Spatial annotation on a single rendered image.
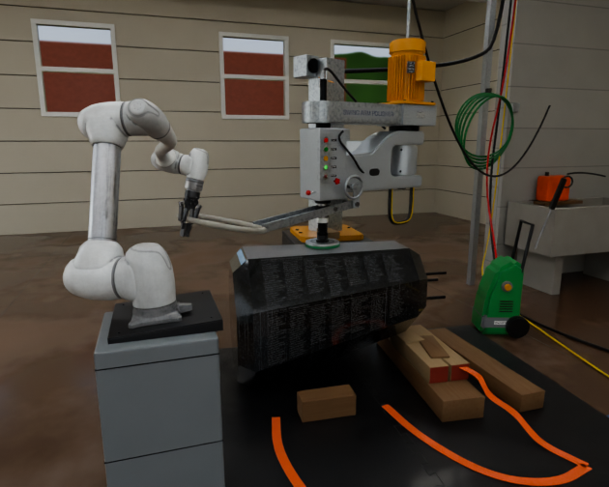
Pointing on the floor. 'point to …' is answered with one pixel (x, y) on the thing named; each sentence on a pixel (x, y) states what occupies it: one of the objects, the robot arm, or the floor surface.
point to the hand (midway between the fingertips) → (185, 229)
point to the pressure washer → (503, 295)
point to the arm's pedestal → (160, 410)
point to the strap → (451, 451)
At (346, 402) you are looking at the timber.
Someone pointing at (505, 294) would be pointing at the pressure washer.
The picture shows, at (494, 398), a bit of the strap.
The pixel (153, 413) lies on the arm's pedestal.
